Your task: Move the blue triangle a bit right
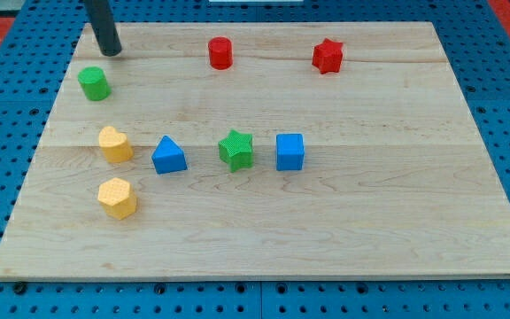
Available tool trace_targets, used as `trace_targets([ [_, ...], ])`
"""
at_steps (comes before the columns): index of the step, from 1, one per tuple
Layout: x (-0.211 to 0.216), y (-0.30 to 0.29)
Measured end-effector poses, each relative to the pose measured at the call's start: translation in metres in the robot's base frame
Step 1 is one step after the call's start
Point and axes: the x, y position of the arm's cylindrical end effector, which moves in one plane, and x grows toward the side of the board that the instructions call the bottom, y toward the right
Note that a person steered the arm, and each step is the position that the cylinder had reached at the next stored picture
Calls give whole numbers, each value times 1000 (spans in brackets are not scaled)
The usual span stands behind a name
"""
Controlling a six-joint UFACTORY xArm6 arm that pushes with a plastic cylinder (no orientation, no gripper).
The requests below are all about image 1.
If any blue triangle block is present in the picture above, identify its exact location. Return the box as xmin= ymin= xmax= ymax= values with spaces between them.
xmin=151 ymin=136 xmax=188 ymax=175

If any green star block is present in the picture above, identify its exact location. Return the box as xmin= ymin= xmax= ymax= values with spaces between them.
xmin=218 ymin=129 xmax=253 ymax=173

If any blue cube block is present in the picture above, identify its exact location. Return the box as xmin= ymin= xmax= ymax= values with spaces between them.
xmin=276 ymin=133 xmax=305 ymax=171

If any light wooden board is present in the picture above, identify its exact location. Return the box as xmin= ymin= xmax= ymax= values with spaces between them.
xmin=0 ymin=22 xmax=510 ymax=282

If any red cylinder block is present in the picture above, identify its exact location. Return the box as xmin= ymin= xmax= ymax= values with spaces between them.
xmin=207 ymin=36 xmax=233 ymax=70

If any red star block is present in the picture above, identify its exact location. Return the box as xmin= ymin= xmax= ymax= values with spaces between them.
xmin=312 ymin=38 xmax=344 ymax=74

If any yellow heart block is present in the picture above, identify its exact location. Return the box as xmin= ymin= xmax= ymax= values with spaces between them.
xmin=98 ymin=126 xmax=134 ymax=163

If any yellow hexagon block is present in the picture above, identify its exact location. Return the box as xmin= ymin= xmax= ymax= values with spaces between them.
xmin=97 ymin=178 xmax=137 ymax=220

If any green cylinder block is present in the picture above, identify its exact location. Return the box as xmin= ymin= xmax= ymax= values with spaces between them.
xmin=77 ymin=66 xmax=111 ymax=101

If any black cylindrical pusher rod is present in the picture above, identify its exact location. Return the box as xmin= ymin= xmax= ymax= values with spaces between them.
xmin=83 ymin=0 xmax=122 ymax=57

